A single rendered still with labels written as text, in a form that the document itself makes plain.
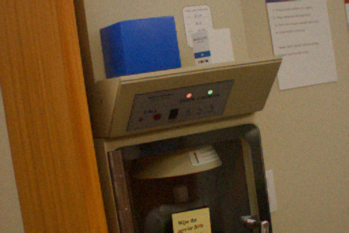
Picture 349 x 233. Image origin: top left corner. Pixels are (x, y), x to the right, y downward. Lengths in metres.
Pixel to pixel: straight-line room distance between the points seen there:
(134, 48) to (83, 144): 0.18
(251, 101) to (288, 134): 0.64
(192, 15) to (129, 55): 0.22
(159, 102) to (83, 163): 0.17
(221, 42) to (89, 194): 0.36
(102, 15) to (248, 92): 0.30
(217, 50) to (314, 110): 0.80
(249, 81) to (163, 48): 0.19
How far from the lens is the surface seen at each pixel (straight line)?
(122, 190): 1.27
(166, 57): 1.20
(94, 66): 1.27
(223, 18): 1.39
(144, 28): 1.19
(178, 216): 1.32
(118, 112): 1.20
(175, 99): 1.24
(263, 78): 1.32
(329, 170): 2.07
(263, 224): 1.35
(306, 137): 2.01
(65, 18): 1.16
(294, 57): 2.00
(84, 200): 1.17
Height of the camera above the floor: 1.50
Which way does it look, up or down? 3 degrees down
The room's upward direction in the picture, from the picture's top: 8 degrees counter-clockwise
